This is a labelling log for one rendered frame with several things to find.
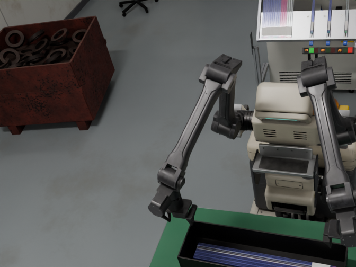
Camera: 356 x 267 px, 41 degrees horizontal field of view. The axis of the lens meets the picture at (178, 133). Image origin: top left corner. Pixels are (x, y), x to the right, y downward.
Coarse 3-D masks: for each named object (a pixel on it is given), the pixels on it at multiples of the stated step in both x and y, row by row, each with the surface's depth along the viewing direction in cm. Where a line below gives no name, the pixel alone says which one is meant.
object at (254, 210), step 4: (252, 204) 286; (252, 208) 282; (256, 208) 280; (260, 208) 279; (252, 212) 279; (256, 212) 277; (260, 212) 277; (264, 212) 276; (268, 212) 276; (272, 212) 275; (284, 212) 274; (284, 216) 273; (328, 220) 263
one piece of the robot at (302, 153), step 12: (264, 144) 200; (264, 156) 204; (276, 156) 202; (288, 156) 200; (300, 156) 197; (312, 156) 196; (252, 168) 200; (264, 168) 198; (276, 168) 197; (288, 168) 196; (300, 168) 194; (312, 168) 193
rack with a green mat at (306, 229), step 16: (176, 224) 197; (224, 224) 192; (240, 224) 190; (256, 224) 189; (272, 224) 187; (288, 224) 186; (304, 224) 184; (320, 224) 183; (160, 240) 193; (176, 240) 191; (336, 240) 176; (160, 256) 187; (176, 256) 185; (352, 256) 170
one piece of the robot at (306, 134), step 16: (256, 128) 197; (272, 128) 194; (288, 128) 191; (304, 128) 188; (288, 144) 199; (304, 144) 196; (272, 176) 215; (288, 176) 212; (272, 192) 219; (288, 192) 217; (304, 192) 215; (272, 208) 227
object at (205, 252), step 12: (204, 252) 178; (216, 252) 177; (228, 252) 176; (240, 252) 175; (252, 252) 174; (228, 264) 173; (240, 264) 171; (252, 264) 170; (264, 264) 169; (276, 264) 168; (288, 264) 168; (300, 264) 166; (312, 264) 166; (324, 264) 165
